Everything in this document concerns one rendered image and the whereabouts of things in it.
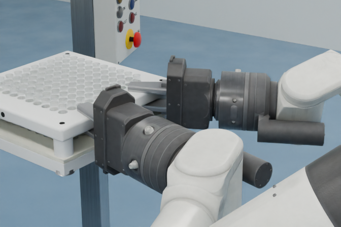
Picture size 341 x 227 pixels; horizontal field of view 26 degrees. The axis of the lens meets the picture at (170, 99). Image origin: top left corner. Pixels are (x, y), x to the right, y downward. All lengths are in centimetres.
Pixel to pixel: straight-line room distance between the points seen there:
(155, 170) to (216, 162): 11
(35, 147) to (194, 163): 32
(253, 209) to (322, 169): 6
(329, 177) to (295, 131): 52
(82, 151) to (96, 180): 96
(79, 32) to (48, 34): 300
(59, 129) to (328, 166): 51
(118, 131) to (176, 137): 10
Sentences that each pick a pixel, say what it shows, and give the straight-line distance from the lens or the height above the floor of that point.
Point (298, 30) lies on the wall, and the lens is 465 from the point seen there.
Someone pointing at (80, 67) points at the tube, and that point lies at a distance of 121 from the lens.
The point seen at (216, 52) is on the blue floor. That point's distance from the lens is 444.
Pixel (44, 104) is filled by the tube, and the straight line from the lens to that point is 107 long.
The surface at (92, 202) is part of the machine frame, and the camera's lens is 204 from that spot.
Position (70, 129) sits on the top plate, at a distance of 101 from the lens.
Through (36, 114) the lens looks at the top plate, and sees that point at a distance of 105.
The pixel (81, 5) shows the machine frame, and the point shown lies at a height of 95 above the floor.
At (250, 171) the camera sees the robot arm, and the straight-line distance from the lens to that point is 90.
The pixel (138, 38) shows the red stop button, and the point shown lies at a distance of 188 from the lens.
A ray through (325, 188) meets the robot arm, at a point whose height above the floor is 116.
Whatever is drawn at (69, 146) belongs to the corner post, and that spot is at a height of 98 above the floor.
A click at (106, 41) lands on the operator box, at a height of 87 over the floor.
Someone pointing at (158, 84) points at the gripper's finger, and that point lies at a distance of 112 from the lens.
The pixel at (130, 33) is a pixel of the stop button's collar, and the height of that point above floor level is 87.
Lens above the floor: 143
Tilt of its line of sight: 22 degrees down
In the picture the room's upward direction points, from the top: straight up
